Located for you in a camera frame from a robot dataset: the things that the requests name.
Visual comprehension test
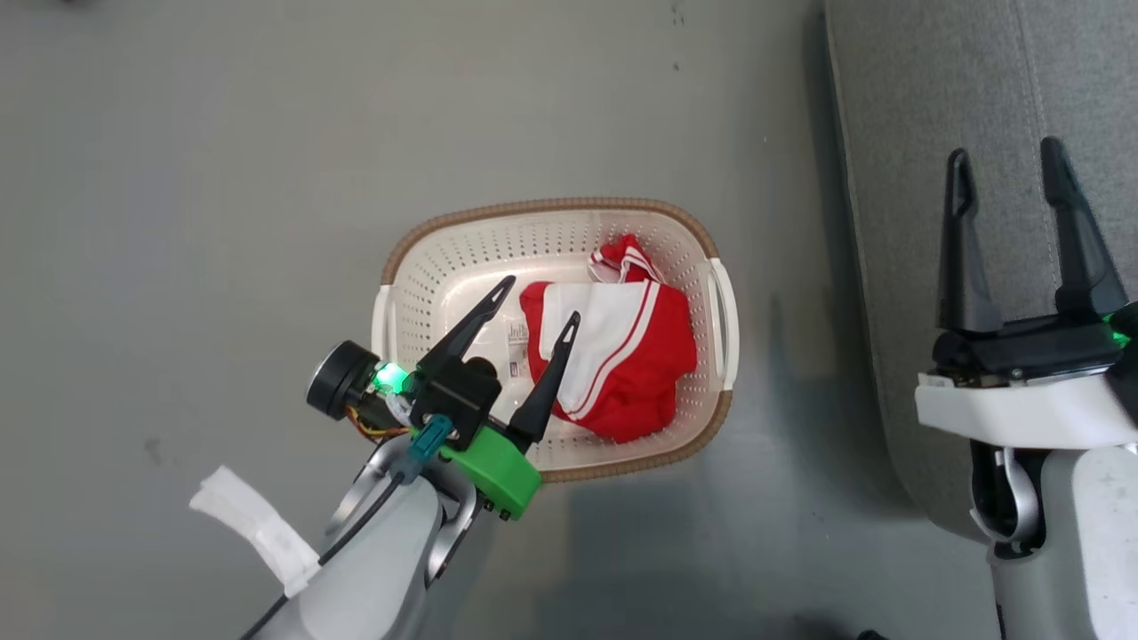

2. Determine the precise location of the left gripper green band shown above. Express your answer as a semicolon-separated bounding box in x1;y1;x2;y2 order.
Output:
373;275;582;521

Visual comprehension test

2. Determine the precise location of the white tape strap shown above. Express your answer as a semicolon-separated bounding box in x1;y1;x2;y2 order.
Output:
188;465;321;598

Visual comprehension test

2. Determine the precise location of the teal cable connector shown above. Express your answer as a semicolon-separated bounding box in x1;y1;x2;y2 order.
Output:
405;413;454;485

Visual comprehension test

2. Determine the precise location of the orange yellow wire bundle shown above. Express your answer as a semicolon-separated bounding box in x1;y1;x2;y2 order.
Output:
347;404;414;441

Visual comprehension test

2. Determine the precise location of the cream perforated laundry basket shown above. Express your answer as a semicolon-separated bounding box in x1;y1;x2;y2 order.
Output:
371;197;740;484

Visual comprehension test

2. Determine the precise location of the red and white garment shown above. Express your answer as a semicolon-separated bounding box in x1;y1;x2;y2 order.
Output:
519;234;699;444

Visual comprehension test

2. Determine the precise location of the thin black cable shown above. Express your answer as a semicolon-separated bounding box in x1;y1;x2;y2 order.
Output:
238;476;405;640

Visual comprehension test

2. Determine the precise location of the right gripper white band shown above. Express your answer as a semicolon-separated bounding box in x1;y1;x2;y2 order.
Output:
914;135;1138;452

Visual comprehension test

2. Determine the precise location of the grey fabric sofa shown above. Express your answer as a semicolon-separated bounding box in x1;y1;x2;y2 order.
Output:
822;0;1138;543

